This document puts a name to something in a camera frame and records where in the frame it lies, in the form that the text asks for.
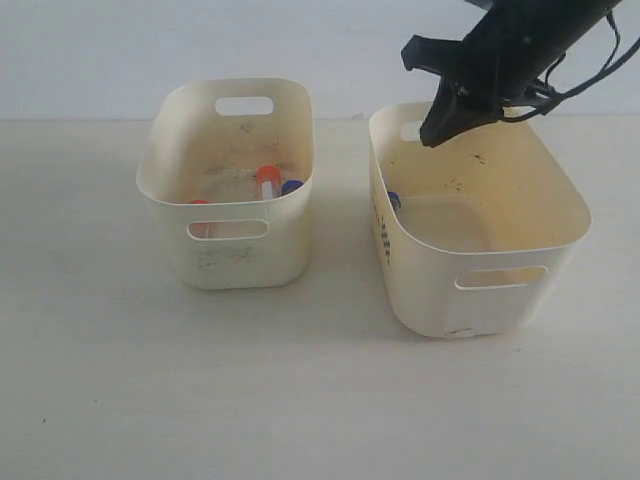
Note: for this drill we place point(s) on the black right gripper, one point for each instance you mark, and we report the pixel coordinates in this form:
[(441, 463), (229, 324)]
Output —
[(504, 61)]

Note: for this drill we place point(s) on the blue-capped tube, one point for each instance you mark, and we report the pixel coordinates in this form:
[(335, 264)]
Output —
[(290, 186), (395, 201)]

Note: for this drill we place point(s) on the cream plastic bin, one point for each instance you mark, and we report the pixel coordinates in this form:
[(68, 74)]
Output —
[(488, 221), (207, 141)]

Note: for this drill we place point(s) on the orange-capped tube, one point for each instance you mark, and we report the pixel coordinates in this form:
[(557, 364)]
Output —
[(268, 178), (200, 230)]

